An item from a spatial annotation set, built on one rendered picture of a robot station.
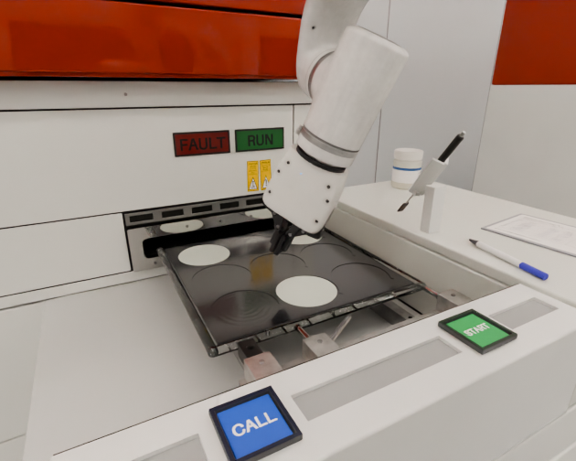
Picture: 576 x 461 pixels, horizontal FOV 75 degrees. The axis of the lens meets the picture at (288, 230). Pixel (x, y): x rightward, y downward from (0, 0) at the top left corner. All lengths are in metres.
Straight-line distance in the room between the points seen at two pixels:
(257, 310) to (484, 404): 0.31
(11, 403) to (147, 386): 0.46
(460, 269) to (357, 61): 0.36
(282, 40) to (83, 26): 0.35
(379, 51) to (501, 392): 0.38
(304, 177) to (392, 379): 0.28
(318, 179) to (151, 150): 0.39
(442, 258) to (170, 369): 0.46
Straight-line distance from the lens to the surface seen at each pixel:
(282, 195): 0.55
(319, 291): 0.62
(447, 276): 0.68
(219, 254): 0.76
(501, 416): 0.49
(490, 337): 0.46
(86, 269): 0.86
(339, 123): 0.49
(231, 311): 0.57
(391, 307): 0.69
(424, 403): 0.37
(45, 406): 0.63
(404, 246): 0.73
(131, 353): 0.67
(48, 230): 0.83
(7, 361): 0.95
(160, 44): 0.75
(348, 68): 0.48
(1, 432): 1.06
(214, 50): 0.78
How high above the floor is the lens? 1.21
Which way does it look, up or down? 21 degrees down
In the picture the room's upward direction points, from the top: straight up
